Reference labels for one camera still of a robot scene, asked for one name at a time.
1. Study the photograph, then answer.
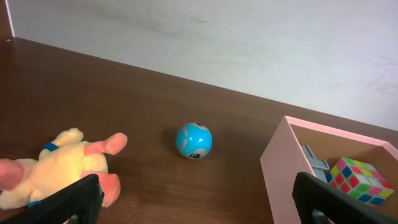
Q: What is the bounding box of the yellow grey toy truck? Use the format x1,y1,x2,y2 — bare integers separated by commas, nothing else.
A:
302,145,330,183

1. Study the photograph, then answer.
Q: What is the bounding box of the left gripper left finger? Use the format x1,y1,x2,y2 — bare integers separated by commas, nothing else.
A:
1,174,104,224

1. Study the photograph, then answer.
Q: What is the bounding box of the white cardboard box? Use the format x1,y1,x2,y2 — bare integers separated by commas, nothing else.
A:
260,116,397,223

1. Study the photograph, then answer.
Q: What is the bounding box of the blue toy ball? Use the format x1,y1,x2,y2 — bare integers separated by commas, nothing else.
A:
175,123,213,159

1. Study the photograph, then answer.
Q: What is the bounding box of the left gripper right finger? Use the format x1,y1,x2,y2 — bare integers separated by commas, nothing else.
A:
292,172,397,224

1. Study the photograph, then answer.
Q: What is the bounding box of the yellow plush toy animal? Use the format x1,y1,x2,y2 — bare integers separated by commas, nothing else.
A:
1,128,127,210

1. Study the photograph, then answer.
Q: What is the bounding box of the colourful puzzle cube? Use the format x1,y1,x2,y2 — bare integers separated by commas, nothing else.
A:
326,157,395,207

